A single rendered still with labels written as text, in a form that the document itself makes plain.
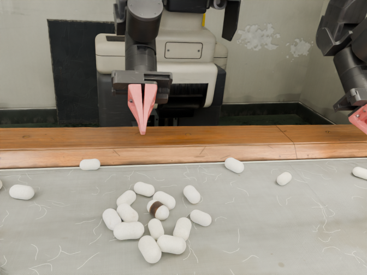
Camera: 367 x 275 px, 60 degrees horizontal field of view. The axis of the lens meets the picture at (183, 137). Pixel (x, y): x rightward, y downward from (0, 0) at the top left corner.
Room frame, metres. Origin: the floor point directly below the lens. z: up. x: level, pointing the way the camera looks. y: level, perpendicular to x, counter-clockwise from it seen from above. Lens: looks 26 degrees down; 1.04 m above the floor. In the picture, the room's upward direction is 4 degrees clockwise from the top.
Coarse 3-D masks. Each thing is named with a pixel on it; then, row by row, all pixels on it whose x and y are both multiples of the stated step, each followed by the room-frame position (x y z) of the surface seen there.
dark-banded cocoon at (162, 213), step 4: (152, 200) 0.36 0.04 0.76; (156, 200) 0.36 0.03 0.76; (148, 204) 0.36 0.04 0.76; (148, 208) 0.35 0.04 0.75; (160, 208) 0.34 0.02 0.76; (164, 208) 0.34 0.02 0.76; (156, 212) 0.34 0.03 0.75; (160, 212) 0.34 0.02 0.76; (164, 212) 0.34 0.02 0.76; (168, 212) 0.34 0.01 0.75; (156, 216) 0.34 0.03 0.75; (160, 216) 0.34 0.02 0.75; (164, 216) 0.34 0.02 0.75
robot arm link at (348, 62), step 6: (348, 48) 0.65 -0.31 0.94; (336, 54) 0.66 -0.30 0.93; (342, 54) 0.65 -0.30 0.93; (348, 54) 0.64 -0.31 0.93; (354, 54) 0.64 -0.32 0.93; (336, 60) 0.66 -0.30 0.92; (342, 60) 0.64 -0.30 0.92; (348, 60) 0.64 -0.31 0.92; (354, 60) 0.63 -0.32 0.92; (360, 60) 0.63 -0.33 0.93; (336, 66) 0.66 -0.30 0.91; (342, 66) 0.64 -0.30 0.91; (348, 66) 0.63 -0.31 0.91; (354, 66) 0.62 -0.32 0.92; (360, 66) 0.62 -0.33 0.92; (366, 66) 0.62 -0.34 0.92; (342, 72) 0.63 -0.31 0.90
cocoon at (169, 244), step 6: (162, 240) 0.29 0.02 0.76; (168, 240) 0.29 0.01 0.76; (174, 240) 0.29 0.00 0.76; (180, 240) 0.29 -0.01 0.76; (162, 246) 0.28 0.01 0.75; (168, 246) 0.28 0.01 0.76; (174, 246) 0.28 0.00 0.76; (180, 246) 0.28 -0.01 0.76; (168, 252) 0.28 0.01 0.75; (174, 252) 0.28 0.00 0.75; (180, 252) 0.28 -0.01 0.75
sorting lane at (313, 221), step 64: (0, 192) 0.38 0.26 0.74; (64, 192) 0.39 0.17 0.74; (256, 192) 0.43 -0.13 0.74; (320, 192) 0.44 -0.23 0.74; (0, 256) 0.26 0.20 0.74; (64, 256) 0.27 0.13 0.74; (128, 256) 0.27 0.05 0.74; (192, 256) 0.28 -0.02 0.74; (256, 256) 0.29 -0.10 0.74; (320, 256) 0.30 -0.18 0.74
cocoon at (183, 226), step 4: (180, 220) 0.32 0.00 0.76; (184, 220) 0.32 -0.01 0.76; (188, 220) 0.32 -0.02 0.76; (176, 224) 0.32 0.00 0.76; (180, 224) 0.31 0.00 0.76; (184, 224) 0.31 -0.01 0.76; (188, 224) 0.32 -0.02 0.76; (176, 228) 0.31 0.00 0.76; (180, 228) 0.31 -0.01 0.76; (184, 228) 0.31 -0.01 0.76; (188, 228) 0.31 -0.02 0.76; (176, 232) 0.30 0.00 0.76; (180, 232) 0.30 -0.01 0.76; (184, 232) 0.30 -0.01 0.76; (188, 232) 0.31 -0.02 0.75; (176, 236) 0.30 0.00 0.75; (180, 236) 0.30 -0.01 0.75; (184, 236) 0.30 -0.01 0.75; (188, 236) 0.31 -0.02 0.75
